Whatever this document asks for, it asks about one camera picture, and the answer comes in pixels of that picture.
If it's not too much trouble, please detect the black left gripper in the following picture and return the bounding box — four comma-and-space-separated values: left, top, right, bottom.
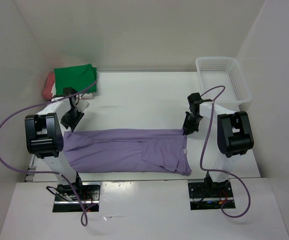
60, 107, 85, 131

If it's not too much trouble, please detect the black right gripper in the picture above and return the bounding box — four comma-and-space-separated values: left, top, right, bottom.
183, 111, 204, 136

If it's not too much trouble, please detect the cream white t shirt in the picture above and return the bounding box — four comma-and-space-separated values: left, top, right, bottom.
51, 84, 94, 100

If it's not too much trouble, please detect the purple t shirt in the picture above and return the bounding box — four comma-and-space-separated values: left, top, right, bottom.
63, 128, 192, 176

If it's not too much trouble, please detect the green t shirt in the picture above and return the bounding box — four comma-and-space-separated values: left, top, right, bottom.
54, 64, 97, 95

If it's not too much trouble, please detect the red t shirt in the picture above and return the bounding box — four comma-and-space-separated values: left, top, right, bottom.
42, 72, 56, 101

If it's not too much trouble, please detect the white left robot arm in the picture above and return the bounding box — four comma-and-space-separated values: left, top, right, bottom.
24, 95, 85, 200

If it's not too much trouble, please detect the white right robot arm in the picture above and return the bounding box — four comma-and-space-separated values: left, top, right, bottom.
182, 92, 254, 197

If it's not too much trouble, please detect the white plastic basket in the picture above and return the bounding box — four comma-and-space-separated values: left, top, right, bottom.
195, 56, 252, 105

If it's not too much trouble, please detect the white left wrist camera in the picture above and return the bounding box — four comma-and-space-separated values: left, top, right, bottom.
76, 99, 90, 112

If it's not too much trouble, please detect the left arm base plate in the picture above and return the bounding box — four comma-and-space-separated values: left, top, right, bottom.
46, 182, 101, 213

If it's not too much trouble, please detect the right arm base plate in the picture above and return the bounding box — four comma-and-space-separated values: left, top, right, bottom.
187, 180, 236, 211

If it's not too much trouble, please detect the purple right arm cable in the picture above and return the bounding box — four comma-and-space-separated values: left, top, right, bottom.
199, 85, 251, 219

